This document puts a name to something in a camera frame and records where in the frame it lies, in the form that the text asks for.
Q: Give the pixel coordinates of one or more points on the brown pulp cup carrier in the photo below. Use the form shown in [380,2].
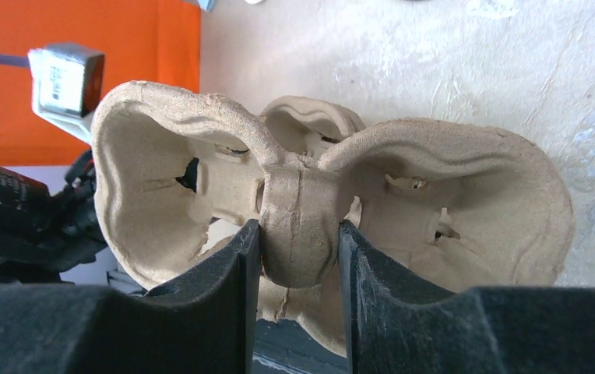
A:
[460,205]

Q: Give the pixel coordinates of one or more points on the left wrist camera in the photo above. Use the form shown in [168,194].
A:
[67,80]

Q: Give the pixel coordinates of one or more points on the orange paper bag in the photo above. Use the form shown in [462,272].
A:
[142,40]

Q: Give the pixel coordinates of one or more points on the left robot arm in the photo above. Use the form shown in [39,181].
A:
[43,235]

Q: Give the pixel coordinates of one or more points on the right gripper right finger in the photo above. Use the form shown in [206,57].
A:
[398,322]

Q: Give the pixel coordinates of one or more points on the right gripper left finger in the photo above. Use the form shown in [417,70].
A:
[55,328]

